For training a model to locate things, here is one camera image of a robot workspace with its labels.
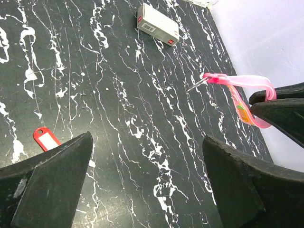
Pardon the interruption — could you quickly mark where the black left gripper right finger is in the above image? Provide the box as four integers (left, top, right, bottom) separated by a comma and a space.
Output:
202, 135, 304, 228

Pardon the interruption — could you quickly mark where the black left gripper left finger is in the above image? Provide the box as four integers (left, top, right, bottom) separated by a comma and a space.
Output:
0, 132, 93, 228

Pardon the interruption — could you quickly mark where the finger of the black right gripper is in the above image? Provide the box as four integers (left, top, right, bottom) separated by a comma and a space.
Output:
249, 82, 304, 105
250, 98, 304, 147

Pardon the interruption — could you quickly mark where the pink strap keychain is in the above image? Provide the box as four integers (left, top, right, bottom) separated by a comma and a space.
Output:
203, 73, 277, 129

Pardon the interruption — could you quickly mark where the red key tag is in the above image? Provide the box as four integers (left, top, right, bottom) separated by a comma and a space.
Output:
33, 127, 61, 152

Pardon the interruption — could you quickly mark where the silver metal keyring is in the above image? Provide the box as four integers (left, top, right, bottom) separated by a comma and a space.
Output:
185, 77, 209, 93

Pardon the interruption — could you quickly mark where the white cardboard box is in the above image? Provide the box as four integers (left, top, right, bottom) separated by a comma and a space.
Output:
137, 3, 180, 47

